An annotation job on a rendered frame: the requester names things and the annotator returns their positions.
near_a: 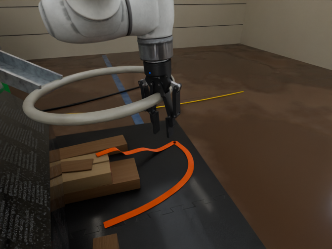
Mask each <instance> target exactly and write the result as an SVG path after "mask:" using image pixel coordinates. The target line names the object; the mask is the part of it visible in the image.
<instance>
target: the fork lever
mask: <svg viewBox="0 0 332 249"><path fill-rule="evenodd" d="M57 79H60V80H61V79H63V75H61V74H58V73H56V72H54V71H51V70H49V69H46V68H44V67H41V66H39V65H36V64H34V63H31V62H29V61H26V60H24V59H21V58H19V57H16V56H14V55H11V54H9V53H6V52H4V51H1V50H0V82H2V83H5V84H7V85H9V86H12V87H14V88H17V89H19V90H21V91H24V92H26V93H28V94H30V93H31V92H33V91H34V90H35V89H41V88H42V85H44V84H47V83H49V82H51V81H54V80H57ZM61 87H62V86H61ZM59 88H60V87H59ZM57 89H58V88H56V89H54V90H52V91H50V92H48V93H47V94H49V93H51V92H53V91H55V90H57ZM47 94H45V95H47ZM45 95H44V96H45Z"/></svg>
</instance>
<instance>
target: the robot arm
mask: <svg viewBox="0 0 332 249"><path fill-rule="evenodd" d="M39 11H40V14H41V18H42V20H43V23H44V25H45V27H46V29H47V31H48V33H49V34H50V35H51V36H53V37H54V38H56V39H57V40H59V41H62V42H67V43H76V44H84V43H95V42H105V41H110V40H114V39H117V38H120V37H125V36H137V42H138V48H139V55H140V59H141V60H143V66H144V73H145V75H146V77H145V79H141V80H139V81H138V84H139V86H140V89H141V96H142V99H144V98H146V97H148V96H150V95H152V94H154V93H156V92H158V93H160V94H161V97H162V98H163V101H164V104H165V108H166V112H167V117H166V134H167V138H170V137H171V136H172V135H173V134H174V132H173V127H174V126H175V118H177V117H178V116H179V115H180V90H181V87H182V84H181V83H178V84H177V83H175V82H173V79H172V77H171V58H172V57H173V42H172V40H173V37H172V29H173V24H174V1H173V0H41V1H40V3H39ZM148 86H149V87H150V90H149V88H148ZM170 86H171V87H172V89H171V90H172V99H171V96H170ZM156 106H157V105H155V106H153V107H151V108H149V109H147V110H144V111H145V112H146V111H147V112H149V114H150V120H151V122H152V125H153V134H156V133H158V132H159V131H160V120H159V112H158V111H157V109H156Z"/></svg>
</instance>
